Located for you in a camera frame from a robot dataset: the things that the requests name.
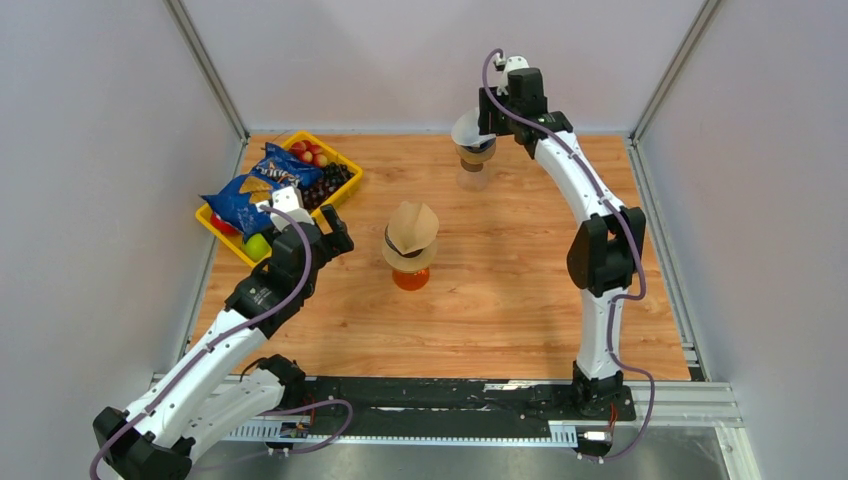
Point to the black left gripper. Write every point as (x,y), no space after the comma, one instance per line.
(340,239)

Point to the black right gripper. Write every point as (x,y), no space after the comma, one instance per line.
(489,120)

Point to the white paper coffee filter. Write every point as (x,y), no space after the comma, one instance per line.
(466,131)

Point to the brown paper coffee filter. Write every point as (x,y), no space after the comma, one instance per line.
(413,225)

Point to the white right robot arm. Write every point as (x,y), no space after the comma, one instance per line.
(605,255)

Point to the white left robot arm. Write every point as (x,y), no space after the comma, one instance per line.
(212,344)

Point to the dark grapes bunch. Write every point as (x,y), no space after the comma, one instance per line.
(334,176)

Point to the orange glass carafe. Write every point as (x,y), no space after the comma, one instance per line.
(411,281)

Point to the green apple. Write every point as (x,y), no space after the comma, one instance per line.
(256,247)

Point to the red apples bunch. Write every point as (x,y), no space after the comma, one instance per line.
(309,153)

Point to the clear glass carafe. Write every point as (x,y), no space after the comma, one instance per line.
(473,177)

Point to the blue chips bag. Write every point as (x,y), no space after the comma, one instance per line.
(236,203)

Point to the red fruit under bag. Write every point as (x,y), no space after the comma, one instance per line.
(222,226)

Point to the yellow plastic tray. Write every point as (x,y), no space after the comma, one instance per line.
(234,243)

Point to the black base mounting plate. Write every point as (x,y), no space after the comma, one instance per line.
(437,408)

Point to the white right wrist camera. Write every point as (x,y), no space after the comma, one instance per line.
(505,65)

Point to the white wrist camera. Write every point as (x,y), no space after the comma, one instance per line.
(505,65)
(284,208)

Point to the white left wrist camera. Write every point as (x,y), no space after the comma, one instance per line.
(284,208)

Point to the aluminium frame rail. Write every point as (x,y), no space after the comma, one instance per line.
(682,430)

